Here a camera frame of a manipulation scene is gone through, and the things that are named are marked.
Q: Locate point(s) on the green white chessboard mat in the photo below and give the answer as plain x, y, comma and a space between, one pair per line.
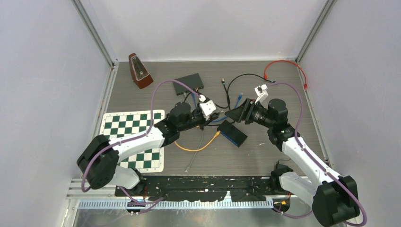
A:
121, 124

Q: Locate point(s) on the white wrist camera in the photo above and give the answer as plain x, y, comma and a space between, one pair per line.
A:
261, 92
207, 106

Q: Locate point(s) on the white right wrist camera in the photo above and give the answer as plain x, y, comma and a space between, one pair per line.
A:
261, 92

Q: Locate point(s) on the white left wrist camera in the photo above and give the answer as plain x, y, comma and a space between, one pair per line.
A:
207, 106

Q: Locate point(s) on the dark grey network switch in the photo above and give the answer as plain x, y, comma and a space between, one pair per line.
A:
193, 81

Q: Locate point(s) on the brown wooden metronome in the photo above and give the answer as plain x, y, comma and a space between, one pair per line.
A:
139, 73

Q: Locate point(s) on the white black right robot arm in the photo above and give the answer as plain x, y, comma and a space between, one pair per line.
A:
332, 197

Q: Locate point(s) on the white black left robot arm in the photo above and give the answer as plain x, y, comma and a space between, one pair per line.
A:
99, 162

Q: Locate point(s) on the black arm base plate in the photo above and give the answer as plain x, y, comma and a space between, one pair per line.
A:
207, 188

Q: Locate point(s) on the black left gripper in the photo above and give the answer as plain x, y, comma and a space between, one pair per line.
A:
205, 121

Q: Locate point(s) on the black blue network switch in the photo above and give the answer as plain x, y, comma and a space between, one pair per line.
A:
232, 133

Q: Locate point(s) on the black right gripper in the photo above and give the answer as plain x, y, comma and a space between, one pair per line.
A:
247, 111

